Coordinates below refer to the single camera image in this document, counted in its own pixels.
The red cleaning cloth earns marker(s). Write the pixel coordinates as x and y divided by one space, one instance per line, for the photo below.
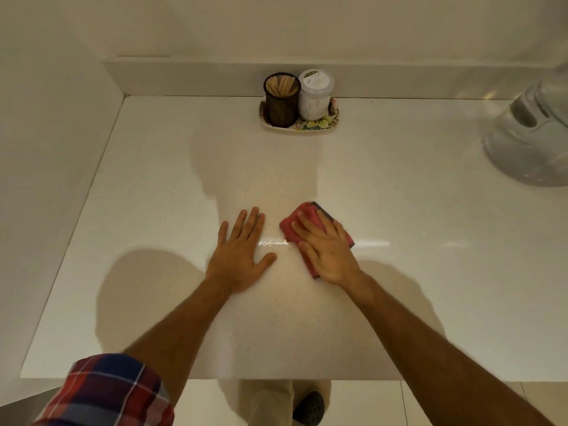
289 227

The white plastic dispenser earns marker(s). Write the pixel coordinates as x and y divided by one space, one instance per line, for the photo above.
532 133

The person's right middle finger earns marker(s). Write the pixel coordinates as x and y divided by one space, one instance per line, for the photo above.
312 224

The person's left thumb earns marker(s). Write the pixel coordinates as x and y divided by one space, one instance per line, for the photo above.
267 263

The person's right thumb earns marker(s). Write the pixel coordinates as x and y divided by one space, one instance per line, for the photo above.
308 255

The person's left hand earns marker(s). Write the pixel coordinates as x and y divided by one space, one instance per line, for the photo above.
237 266

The person's right little finger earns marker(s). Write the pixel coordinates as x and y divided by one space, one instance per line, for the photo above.
340 232

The person's right hand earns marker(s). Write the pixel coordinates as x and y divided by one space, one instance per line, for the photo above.
328 255

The plaid shirt sleeve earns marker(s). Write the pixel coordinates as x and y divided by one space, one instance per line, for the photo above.
106 392

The beige trouser leg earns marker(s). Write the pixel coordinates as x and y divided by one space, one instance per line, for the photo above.
270 403

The dark clog shoe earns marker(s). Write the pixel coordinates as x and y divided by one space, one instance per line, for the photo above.
309 409

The person's left forearm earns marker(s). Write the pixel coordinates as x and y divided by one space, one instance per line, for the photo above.
182 332

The person's left little finger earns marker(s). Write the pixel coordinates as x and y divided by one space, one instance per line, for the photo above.
222 234

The person's right forearm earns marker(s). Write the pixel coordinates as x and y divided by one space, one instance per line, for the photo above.
426 354

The person's left middle finger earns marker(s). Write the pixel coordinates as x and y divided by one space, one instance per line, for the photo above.
251 222

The white lidded jar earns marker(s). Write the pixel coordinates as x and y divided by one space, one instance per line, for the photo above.
314 96

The floral serving tray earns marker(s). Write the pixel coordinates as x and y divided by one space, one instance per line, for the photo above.
326 123

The bundle of wooden sticks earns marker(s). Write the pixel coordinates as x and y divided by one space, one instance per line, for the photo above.
282 85

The dark wooden stick holder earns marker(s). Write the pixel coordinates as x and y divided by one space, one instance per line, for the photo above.
281 109

